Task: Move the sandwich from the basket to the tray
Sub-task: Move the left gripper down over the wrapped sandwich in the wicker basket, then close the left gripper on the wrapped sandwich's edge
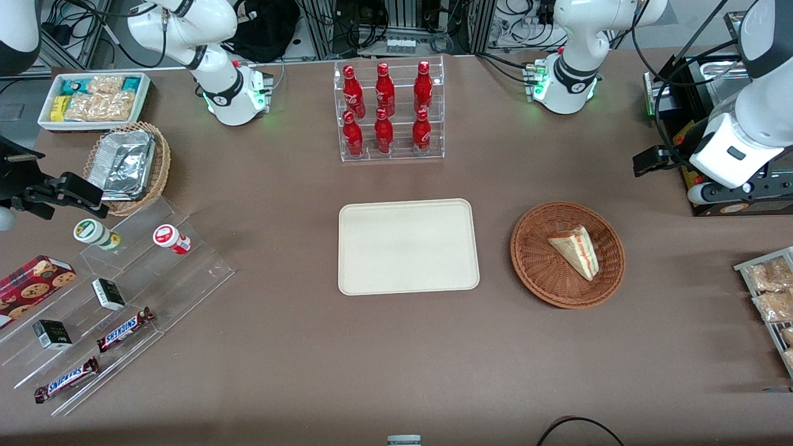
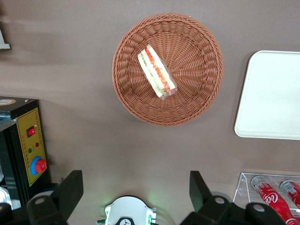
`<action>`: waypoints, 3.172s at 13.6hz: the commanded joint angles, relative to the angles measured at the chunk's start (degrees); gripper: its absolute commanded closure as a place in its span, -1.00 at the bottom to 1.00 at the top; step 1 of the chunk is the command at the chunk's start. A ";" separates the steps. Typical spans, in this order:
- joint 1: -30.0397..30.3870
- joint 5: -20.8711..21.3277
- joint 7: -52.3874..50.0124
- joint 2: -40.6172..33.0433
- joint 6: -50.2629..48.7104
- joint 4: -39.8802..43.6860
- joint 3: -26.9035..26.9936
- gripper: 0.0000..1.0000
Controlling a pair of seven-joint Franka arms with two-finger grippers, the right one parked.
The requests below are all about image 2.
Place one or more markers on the red rocker switch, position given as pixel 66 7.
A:
pixel 31 132

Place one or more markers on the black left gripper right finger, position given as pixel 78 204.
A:
pixel 204 201

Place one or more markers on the triangle sandwich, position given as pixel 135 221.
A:
pixel 154 70

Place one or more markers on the black food warmer machine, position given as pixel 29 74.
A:
pixel 24 145

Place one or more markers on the metal snack tray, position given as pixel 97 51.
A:
pixel 3 44

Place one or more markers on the round brown wicker basket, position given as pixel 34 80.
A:
pixel 194 70

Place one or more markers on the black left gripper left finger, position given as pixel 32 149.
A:
pixel 68 194

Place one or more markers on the clear acrylic bottle rack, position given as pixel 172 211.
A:
pixel 243 187

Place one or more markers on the red emergency stop button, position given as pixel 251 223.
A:
pixel 39 166

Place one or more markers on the red cola bottle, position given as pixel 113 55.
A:
pixel 293 189
pixel 272 199

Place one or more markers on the beige plastic tray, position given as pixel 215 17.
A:
pixel 269 93

